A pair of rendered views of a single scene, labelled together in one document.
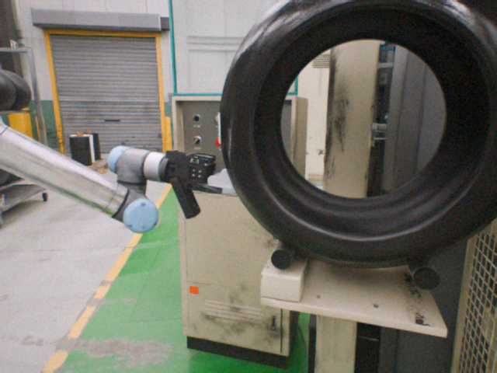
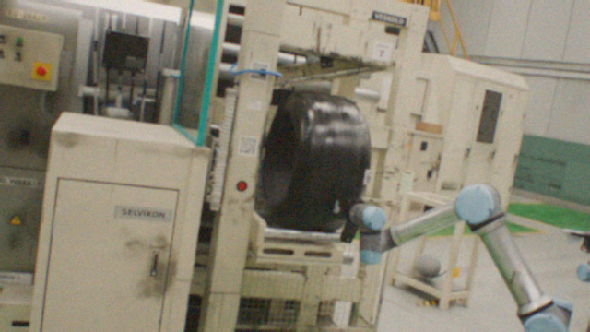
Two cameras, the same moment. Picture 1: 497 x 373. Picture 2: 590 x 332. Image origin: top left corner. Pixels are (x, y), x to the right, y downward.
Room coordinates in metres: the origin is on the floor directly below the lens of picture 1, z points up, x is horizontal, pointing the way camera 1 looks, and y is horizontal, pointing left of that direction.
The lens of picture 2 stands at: (2.30, 1.81, 1.45)
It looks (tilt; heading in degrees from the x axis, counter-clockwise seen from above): 7 degrees down; 234
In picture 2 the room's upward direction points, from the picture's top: 9 degrees clockwise
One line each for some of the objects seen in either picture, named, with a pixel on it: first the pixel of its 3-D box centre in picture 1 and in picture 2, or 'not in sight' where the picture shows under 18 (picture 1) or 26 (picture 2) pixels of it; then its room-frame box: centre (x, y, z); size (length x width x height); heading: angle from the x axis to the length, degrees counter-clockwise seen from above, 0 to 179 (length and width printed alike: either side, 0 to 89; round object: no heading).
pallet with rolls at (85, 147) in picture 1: (85, 150); not in sight; (6.84, 3.29, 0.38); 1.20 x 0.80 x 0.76; 13
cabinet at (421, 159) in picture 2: not in sight; (395, 180); (-2.95, -3.46, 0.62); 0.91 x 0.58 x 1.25; 5
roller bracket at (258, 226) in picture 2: not in sight; (249, 221); (0.97, -0.30, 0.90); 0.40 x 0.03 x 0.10; 74
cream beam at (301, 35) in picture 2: not in sight; (324, 41); (0.60, -0.50, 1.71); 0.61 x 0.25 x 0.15; 164
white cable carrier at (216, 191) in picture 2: not in sight; (223, 149); (1.14, -0.30, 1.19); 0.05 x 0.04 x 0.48; 74
